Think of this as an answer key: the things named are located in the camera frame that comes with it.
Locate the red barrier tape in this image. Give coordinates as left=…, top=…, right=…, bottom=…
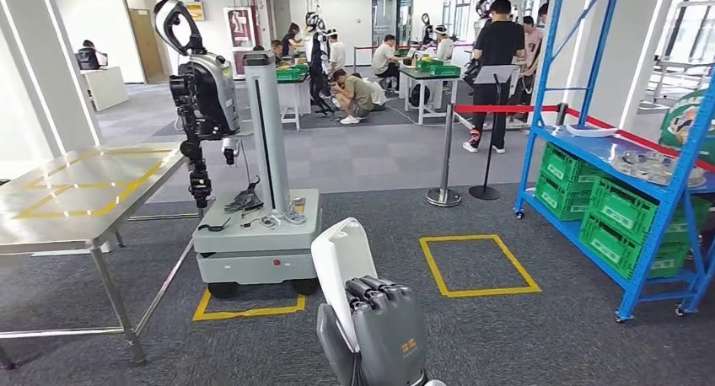
left=453, top=104, right=560, bottom=115
left=564, top=107, right=715, bottom=175

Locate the black white humanoid robot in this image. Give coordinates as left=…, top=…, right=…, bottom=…
left=420, top=13, right=437, bottom=46
left=303, top=10, right=336, bottom=116
left=473, top=0, right=492, bottom=39

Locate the chrome stanchion post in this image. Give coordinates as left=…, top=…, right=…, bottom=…
left=426, top=103, right=464, bottom=208

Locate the steel table yellow tape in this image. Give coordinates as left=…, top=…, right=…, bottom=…
left=0, top=143, right=197, bottom=371

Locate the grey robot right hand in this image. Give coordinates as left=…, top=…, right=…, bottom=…
left=316, top=274, right=428, bottom=386

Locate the grey moulded car part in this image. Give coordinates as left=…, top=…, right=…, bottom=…
left=610, top=150, right=708, bottom=188

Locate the blue metal shelf rack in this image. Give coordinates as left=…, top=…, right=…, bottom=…
left=513, top=0, right=715, bottom=323

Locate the black music stand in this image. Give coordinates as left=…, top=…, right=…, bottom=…
left=468, top=65, right=520, bottom=201

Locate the brown door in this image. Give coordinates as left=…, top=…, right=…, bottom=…
left=121, top=0, right=169, bottom=85

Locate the red white poster stand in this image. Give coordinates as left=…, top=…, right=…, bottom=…
left=223, top=6, right=257, bottom=78

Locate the white table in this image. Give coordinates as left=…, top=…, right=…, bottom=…
left=398, top=65, right=465, bottom=126
left=276, top=73, right=313, bottom=132

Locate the white desk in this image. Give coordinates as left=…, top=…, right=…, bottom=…
left=80, top=66, right=130, bottom=113

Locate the grey wheeled mobile robot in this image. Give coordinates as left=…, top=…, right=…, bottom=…
left=152, top=0, right=324, bottom=301

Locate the white plastic shell part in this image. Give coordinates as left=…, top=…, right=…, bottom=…
left=310, top=217, right=378, bottom=354
left=565, top=123, right=620, bottom=139

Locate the black cable bundle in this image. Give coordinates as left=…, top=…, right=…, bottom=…
left=223, top=176, right=265, bottom=215

